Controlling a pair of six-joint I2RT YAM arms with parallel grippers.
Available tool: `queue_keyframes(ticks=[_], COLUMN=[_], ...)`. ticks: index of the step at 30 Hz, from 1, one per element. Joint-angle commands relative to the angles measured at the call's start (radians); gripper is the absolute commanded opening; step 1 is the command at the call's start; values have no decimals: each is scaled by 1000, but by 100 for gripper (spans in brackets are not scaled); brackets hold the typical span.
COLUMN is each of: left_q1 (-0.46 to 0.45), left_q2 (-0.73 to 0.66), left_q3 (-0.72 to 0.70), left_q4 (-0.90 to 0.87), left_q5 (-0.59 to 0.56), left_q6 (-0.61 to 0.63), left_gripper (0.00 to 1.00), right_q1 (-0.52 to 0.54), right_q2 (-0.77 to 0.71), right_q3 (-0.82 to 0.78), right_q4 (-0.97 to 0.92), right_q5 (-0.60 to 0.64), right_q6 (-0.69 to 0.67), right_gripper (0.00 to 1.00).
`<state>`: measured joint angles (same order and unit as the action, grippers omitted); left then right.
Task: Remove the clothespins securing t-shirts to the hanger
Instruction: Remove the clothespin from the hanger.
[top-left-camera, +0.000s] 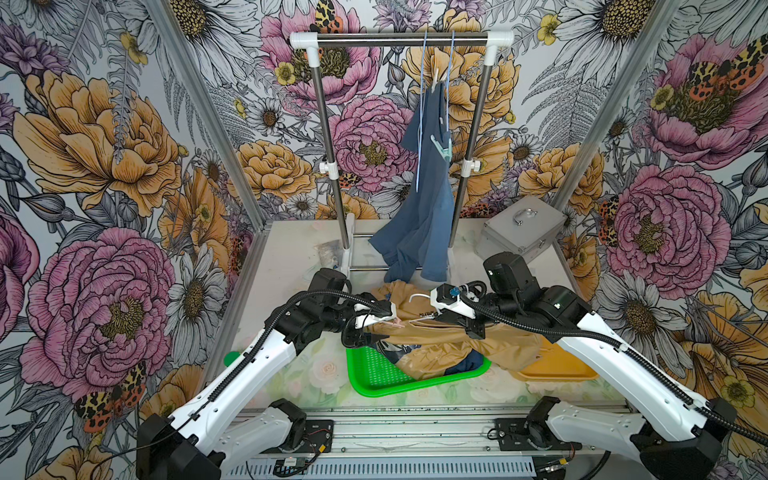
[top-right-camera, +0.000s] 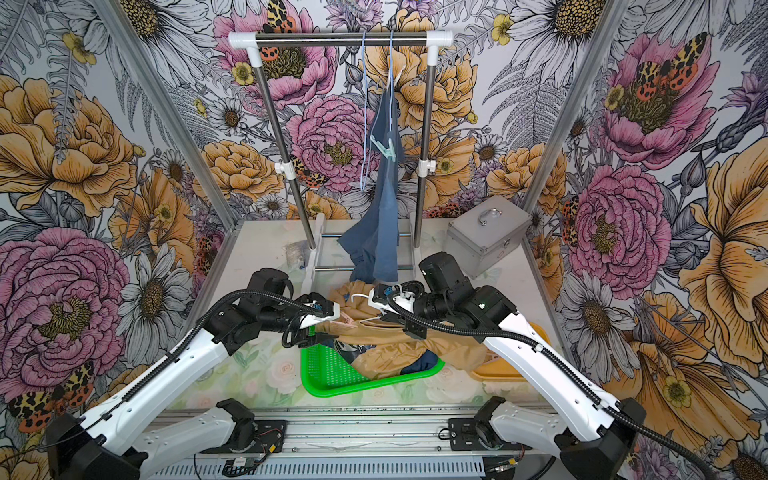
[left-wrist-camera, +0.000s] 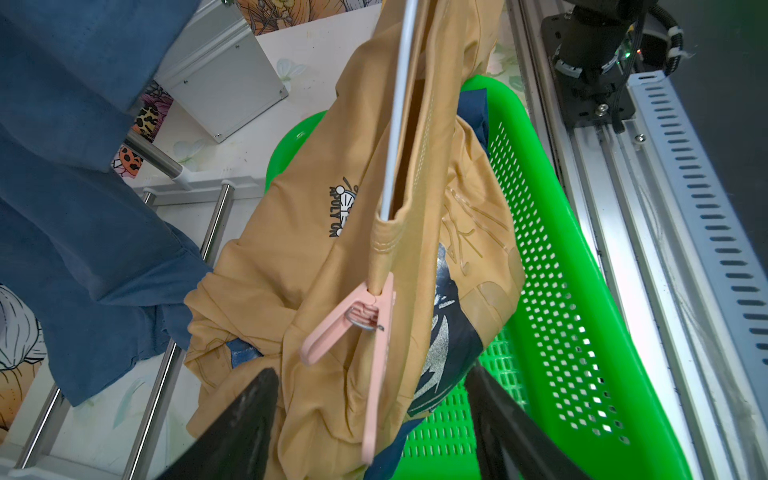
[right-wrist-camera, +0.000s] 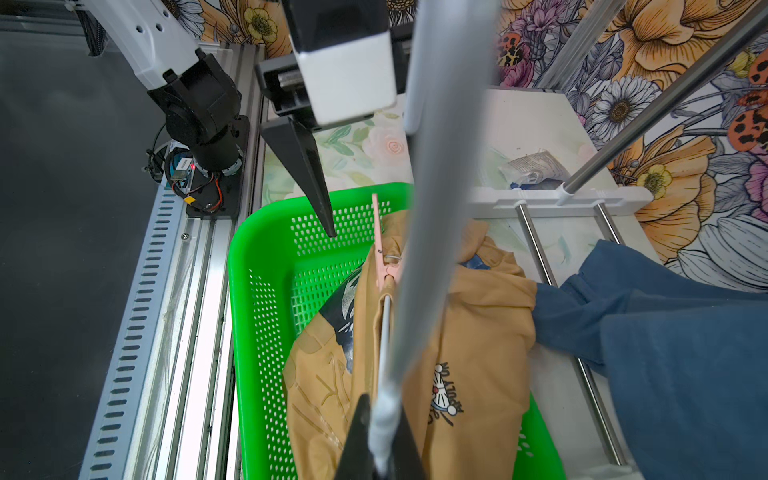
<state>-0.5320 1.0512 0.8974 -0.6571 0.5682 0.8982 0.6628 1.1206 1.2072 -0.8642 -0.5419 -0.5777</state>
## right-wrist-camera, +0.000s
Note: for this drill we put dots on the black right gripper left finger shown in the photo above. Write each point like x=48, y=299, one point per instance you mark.
x=356, y=461

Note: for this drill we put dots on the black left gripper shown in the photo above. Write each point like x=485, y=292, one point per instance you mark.
x=280, y=81

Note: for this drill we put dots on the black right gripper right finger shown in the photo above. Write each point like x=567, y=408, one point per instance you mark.
x=405, y=462

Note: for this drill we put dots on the tan tank top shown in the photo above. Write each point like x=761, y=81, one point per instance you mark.
x=466, y=397

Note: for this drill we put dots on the pink clothespin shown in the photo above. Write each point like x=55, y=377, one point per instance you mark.
x=383, y=270

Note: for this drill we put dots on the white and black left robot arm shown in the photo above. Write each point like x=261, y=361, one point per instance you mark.
x=200, y=101

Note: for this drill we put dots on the green perforated plastic basket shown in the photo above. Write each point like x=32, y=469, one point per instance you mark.
x=283, y=268

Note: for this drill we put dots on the crumpled plastic packet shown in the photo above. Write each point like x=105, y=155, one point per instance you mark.
x=532, y=170

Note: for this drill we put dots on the light blue t-shirt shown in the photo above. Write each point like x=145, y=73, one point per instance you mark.
x=686, y=362

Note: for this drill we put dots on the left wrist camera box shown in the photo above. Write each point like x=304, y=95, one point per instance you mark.
x=343, y=49

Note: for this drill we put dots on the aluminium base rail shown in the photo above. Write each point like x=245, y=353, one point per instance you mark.
x=168, y=409

